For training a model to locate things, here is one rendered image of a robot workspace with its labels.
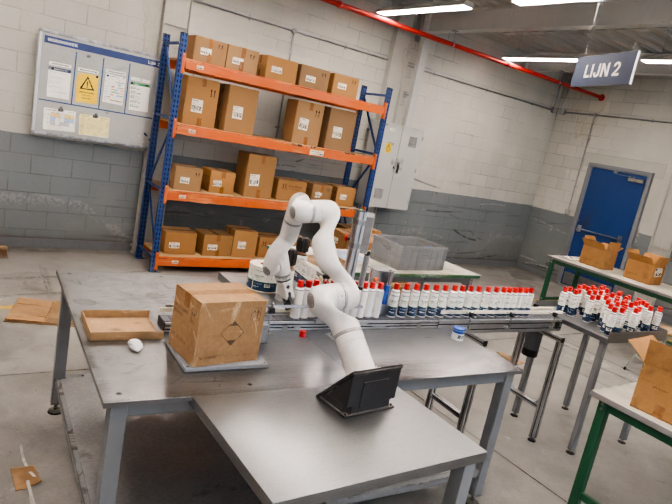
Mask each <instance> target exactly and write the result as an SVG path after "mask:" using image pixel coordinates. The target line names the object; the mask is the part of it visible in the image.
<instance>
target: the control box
mask: <svg viewBox="0 0 672 504"><path fill-rule="evenodd" d="M374 216H375V214H373V213H368V214H367V218H366V221H365V225H364V226H365V228H364V233H363V238H362V242H361V245H360V252H359V253H361V254H367V251H368V246H369V242H370V237H371V232H372V227H373V223H374Z"/></svg>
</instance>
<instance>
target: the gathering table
mask: <svg viewBox="0 0 672 504"><path fill-rule="evenodd" d="M536 303H537V304H538V305H539V307H554V309H553V310H542V311H556V308H557V304H558V301H554V300H536ZM579 313H580V312H578V310H577V314H576V316H573V317H568V316H566V314H562V315H559V314H558V317H560V318H562V319H563V322H562V324H564V325H567V326H569V327H571V328H573V329H575V330H578V331H580V332H582V333H584V334H583V337H582V341H581V344H580V347H579V351H578V354H577V357H576V361H575V364H574V368H573V371H572V374H571V378H570V381H569V384H568V388H567V391H566V394H565V398H564V401H563V405H564V406H562V407H561V408H562V409H564V410H569V409H568V408H567V406H569V405H570V402H571V398H572V395H573V392H574V389H575V385H576V382H577V379H578V375H579V372H580V369H581V365H582V362H583V359H584V355H585V352H586V349H587V345H588V342H589V339H590V336H591V337H593V338H595V339H597V340H600V342H599V345H598V349H597V352H596V355H595V358H594V362H593V365H592V368H591V372H590V375H589V378H588V381H587V385H586V388H585V391H584V395H583V398H582V401H581V404H580V408H579V411H578V414H577V417H576V421H575V424H574V427H573V431H572V434H571V437H570V440H569V444H568V447H567V448H568V449H569V450H566V453H568V454H570V455H574V452H573V451H574V450H575V449H576V446H577V443H578V439H579V436H580V433H581V430H582V426H583V423H584V420H585V417H586V413H587V410H588V407H589V404H590V400H591V397H592V396H591V395H590V392H591V390H593V389H594V387H595V384H596V381H597V378H598V374H599V371H600V368H601V365H602V361H603V358H604V355H605V352H606V348H607V345H608V343H630V342H629V341H628V339H633V338H639V337H644V336H649V335H654V336H655V338H656V339H657V340H658V341H665V340H666V336H667V333H668V330H666V329H664V328H661V327H659V328H658V331H649V329H650V326H651V323H650V325H649V329H648V331H639V329H637V330H636V331H632V332H625V330H622V332H610V333H609V336H608V337H607V336H604V335H603V333H602V332H600V331H599V330H600V327H597V323H598V322H596V321H595V323H592V322H589V323H584V322H582V318H583V317H581V316H579ZM533 360H534V358H530V357H526V361H525V365H524V368H523V370H525V371H524V374H522V375H521V379H520V383H519V386H518V390H520V391H521V392H523V393H524V392H525V388H526V385H527V381H528V378H529V374H530V371H531V367H532V364H533ZM521 403H522V399H521V398H520V397H518V396H517V395H516V397H515V401H514V404H513V408H512V412H514V413H510V415H511V416H513V417H518V415H517V414H515V413H519V410H520V406H521ZM630 427H631V425H630V424H628V423H626V422H624V424H623V427H622V430H621V433H620V436H619V438H620V439H621V440H617V441H618V442H619V443H621V444H626V443H625V442H624V441H623V440H627V437H628V434H629V431H630Z"/></svg>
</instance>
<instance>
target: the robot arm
mask: <svg viewBox="0 0 672 504"><path fill-rule="evenodd" d="M339 219H340V209H339V207H338V205H337V204H336V203H335V202H333V201H331V200H310V198H309V197H308V195H307V194H305V193H302V192H298V193H295V194H294V195H293V196H292V197H291V198H290V200H289V203H288V206H287V209H286V213H285V216H284V220H283V224H282V227H281V231H280V234H279V236H278V237H277V239H276V240H275V241H274V242H273V243H272V244H271V246H270V247H269V249H268V251H267V253H266V255H265V258H264V262H263V273H264V274H265V275H266V276H268V277H271V276H275V280H276V281H277V286H278V292H279V295H280V296H281V297H282V298H283V302H285V303H284V305H291V302H292V299H291V297H292V298H294V297H295V296H294V291H293V286H292V283H291V270H290V263H289V256H288V250H289V249H290V248H291V247H292V246H293V245H294V244H295V243H296V241H297V238H298V235H299V232H300V229H301V226H302V223H319V224H320V229H319V231H318V232H317V233H316V234H315V236H314V237H313V239H312V250H313V255H314V258H315V261H316V264H317V266H318V267H319V269H320V270H321V271H322V272H324V273H325V274H327V275H328V276H329V277H330V278H331V279H332V280H333V282H334V283H330V284H322V285H317V286H314V287H313V288H311V289H310V291H309V292H308V295H307V304H308V307H309V309H310V310H311V312H312V313H313V314H314V315H315V316H316V317H317V318H319V319H320V320H321V321H323V322H324V323H325V324H326V325H327V326H328V327H329V328H330V329H331V332H332V334H333V337H334V340H335V343H336V346H337V349H338V352H339V355H340V358H341V361H342V364H343V366H344V369H345V372H346V375H349V374H350V373H352V372H354V371H355V370H357V371H361V370H367V369H374V368H378V367H377V366H376V365H374V362H373V359H372V356H371V354H370V351H369V348H368V345H367V342H366V340H365V337H364V334H363V331H362V329H361V326H360V324H359V321H358V320H357V319H356V318H354V317H352V316H350V315H347V314H345V313H343V312H341V311H342V310H349V309H352V308H354V307H356V306H357V305H358V303H359V301H360V291H359V289H358V286H357V285H356V283H355V282H354V280H353V279H352V278H351V276H350V275H349V274H348V273H347V271H346V270H345V269H344V267H343V266H342V265H341V263H340V261H339V258H338V255H337V251H336V247H335V243H334V230H335V227H336V225H337V223H338V221H339Z"/></svg>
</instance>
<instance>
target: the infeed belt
mask: <svg viewBox="0 0 672 504"><path fill-rule="evenodd" d="M159 316H160V317H161V319H162V320H163V322H171V320H172V315H159ZM289 316H290V315H272V317H271V321H314V319H316V318H307V319H300V318H299V319H298V320H294V319H291V318H290V317H289ZM356 319H357V320H438V319H437V318H435V317H434V318H428V317H426V316H424V318H418V317H416V314H415V318H408V317H406V314H405V318H398V317H396V314H395V318H393V319H392V318H388V317H386V315H379V318H377V319H375V318H364V317H363V318H356Z"/></svg>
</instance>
